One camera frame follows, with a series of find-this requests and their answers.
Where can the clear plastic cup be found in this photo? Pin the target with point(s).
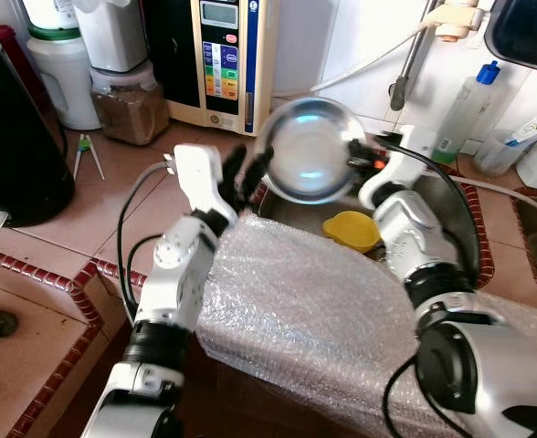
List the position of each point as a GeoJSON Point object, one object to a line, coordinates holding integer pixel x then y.
{"type": "Point", "coordinates": [499, 155]}

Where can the green dish soap bottle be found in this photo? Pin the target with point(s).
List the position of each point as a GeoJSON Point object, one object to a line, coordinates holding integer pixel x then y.
{"type": "Point", "coordinates": [465, 114]}

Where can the stainless steel bowl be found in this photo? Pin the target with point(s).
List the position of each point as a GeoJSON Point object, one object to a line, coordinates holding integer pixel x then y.
{"type": "Point", "coordinates": [310, 151]}

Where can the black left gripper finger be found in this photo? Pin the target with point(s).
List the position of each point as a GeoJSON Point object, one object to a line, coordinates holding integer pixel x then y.
{"type": "Point", "coordinates": [232, 169]}
{"type": "Point", "coordinates": [256, 175]}

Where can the cream wall tap fitting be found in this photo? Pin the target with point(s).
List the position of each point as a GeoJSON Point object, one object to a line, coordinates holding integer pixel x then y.
{"type": "Point", "coordinates": [456, 18]}

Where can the clear bubble wrap sheet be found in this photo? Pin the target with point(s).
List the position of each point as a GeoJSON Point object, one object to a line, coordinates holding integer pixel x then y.
{"type": "Point", "coordinates": [314, 310]}

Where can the red container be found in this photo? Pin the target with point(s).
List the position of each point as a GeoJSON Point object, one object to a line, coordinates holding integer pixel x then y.
{"type": "Point", "coordinates": [13, 46]}

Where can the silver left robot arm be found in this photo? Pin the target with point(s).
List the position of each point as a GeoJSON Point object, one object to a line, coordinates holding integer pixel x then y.
{"type": "Point", "coordinates": [173, 283]}

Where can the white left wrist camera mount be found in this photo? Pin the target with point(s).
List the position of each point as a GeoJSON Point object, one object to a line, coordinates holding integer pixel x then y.
{"type": "Point", "coordinates": [197, 178]}

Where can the black kettle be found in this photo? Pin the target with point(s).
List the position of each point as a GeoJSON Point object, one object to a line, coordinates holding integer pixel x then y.
{"type": "Point", "coordinates": [17, 137]}

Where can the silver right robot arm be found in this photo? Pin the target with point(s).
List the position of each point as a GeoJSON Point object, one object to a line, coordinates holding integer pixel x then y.
{"type": "Point", "coordinates": [460, 347]}

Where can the green-tipped steel tongs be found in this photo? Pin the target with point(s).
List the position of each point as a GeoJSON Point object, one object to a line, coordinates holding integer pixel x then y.
{"type": "Point", "coordinates": [86, 155]}

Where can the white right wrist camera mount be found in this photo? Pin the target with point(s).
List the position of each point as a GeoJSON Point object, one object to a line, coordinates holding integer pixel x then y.
{"type": "Point", "coordinates": [401, 169]}

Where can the thin white tube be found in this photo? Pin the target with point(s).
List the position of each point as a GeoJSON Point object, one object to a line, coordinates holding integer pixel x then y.
{"type": "Point", "coordinates": [364, 62]}

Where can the clear jar with brown contents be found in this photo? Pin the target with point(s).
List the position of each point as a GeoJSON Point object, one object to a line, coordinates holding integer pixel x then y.
{"type": "Point", "coordinates": [131, 109]}

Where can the white labelled tub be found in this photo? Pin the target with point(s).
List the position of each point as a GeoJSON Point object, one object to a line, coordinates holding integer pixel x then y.
{"type": "Point", "coordinates": [51, 11]}

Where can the black tray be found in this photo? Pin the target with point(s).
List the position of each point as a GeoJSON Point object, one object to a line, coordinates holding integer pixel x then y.
{"type": "Point", "coordinates": [529, 32]}

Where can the cream water ioniser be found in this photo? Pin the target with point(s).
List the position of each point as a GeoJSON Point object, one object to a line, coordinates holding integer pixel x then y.
{"type": "Point", "coordinates": [223, 64]}

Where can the grey wall pipe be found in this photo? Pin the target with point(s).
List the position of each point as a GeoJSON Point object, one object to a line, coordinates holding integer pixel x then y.
{"type": "Point", "coordinates": [410, 64]}

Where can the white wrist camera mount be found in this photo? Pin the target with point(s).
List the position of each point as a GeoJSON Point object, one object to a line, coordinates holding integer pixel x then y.
{"type": "Point", "coordinates": [197, 178]}
{"type": "Point", "coordinates": [401, 169]}

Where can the white jug with green lid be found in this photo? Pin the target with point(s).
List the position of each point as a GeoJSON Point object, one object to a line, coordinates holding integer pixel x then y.
{"type": "Point", "coordinates": [63, 82]}

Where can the yellow plastic bowl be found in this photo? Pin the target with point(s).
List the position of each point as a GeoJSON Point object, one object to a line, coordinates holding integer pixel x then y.
{"type": "Point", "coordinates": [351, 230]}

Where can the white plastic container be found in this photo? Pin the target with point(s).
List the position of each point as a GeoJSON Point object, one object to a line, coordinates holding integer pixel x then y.
{"type": "Point", "coordinates": [113, 36]}

